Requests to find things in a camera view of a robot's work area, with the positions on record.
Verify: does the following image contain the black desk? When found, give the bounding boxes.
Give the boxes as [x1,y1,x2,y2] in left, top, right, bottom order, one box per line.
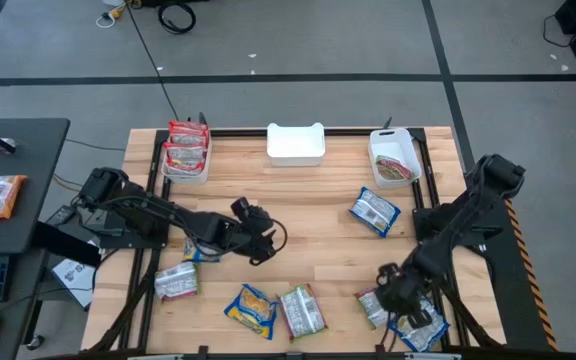
[0,117,72,257]

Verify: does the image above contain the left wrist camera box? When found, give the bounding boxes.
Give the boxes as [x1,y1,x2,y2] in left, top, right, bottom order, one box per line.
[230,196,253,220]

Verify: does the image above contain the orange ramen noodle pack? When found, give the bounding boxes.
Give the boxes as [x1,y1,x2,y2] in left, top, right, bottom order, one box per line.
[0,174,29,222]

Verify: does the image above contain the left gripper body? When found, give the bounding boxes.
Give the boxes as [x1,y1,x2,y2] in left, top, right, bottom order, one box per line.
[216,204,275,251]

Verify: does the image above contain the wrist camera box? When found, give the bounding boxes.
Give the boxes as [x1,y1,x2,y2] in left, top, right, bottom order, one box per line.
[230,196,253,220]
[375,263,400,289]

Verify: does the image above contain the red Maruchan ramen pack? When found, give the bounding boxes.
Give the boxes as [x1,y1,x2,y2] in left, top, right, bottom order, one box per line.
[167,130,211,150]
[168,120,211,137]
[164,156,207,177]
[162,141,209,163]

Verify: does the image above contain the pink green Maruchan ramen pack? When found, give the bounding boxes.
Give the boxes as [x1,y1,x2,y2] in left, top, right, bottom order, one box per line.
[374,154,415,182]
[278,283,329,343]
[354,286,392,330]
[153,261,200,303]

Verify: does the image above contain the long black floor cable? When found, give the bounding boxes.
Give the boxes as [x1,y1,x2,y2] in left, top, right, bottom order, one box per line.
[123,0,181,122]

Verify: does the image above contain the yellow black hazard tape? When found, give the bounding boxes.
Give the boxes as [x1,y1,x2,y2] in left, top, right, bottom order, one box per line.
[503,198,560,352]

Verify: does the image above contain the white plastic bin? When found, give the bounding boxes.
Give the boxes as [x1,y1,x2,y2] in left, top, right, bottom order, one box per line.
[266,122,327,168]
[367,127,423,190]
[160,119,214,185]

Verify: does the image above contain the black aluminium rig frame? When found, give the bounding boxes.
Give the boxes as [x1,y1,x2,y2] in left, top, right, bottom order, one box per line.
[80,115,509,360]

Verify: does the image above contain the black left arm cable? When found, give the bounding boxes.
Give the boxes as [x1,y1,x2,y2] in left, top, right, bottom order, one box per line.
[262,217,289,254]

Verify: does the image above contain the thin black floor cable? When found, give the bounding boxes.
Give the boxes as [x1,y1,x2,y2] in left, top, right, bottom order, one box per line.
[541,13,576,50]

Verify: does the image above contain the black cable coil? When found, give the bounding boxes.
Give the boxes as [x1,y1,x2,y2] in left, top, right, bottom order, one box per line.
[156,1,198,36]

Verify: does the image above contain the white plug cable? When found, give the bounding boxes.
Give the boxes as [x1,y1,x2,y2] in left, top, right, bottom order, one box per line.
[94,4,125,30]

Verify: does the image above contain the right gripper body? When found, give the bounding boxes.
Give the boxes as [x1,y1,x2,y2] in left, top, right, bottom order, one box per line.
[375,264,424,316]

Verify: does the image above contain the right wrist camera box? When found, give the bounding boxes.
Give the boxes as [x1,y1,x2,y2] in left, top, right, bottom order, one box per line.
[375,263,400,289]

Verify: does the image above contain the blue Maruchan ramen pack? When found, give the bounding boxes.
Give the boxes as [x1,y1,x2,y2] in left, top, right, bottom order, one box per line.
[386,294,452,354]
[223,283,281,342]
[182,237,223,265]
[348,186,402,239]

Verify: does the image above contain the small black device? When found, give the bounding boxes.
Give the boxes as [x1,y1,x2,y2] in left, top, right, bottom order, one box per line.
[44,203,78,227]

